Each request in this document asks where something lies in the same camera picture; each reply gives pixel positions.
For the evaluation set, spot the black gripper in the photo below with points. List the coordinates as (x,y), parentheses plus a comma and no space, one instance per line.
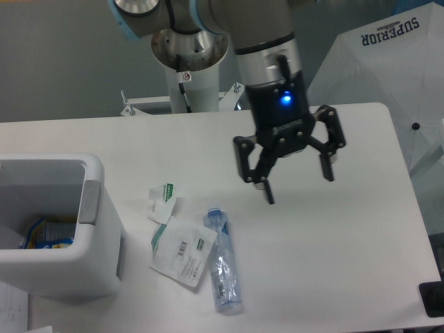
(277,114)

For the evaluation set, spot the white superior umbrella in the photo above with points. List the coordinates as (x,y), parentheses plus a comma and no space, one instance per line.
(397,61)

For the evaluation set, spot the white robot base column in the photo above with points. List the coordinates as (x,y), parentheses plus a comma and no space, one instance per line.
(192,83)

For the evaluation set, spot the white paper sheet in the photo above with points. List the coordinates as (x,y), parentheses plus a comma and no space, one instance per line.
(14,309)

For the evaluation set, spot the yellow blue snack wrapper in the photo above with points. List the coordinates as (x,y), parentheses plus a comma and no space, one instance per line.
(47,234)

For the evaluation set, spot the white green torn package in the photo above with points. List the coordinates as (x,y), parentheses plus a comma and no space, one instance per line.
(180,249)

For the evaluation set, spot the white metal base frame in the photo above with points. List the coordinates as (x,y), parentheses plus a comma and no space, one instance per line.
(233,99)

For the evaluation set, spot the crushed clear plastic bottle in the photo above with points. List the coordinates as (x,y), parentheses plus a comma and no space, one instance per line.
(222,264)

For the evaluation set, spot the white trash can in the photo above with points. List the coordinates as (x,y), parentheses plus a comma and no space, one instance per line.
(67,187)

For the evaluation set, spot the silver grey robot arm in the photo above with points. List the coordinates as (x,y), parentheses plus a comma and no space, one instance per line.
(262,37)

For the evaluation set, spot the black device at edge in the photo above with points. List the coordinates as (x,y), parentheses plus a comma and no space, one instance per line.
(432,298)

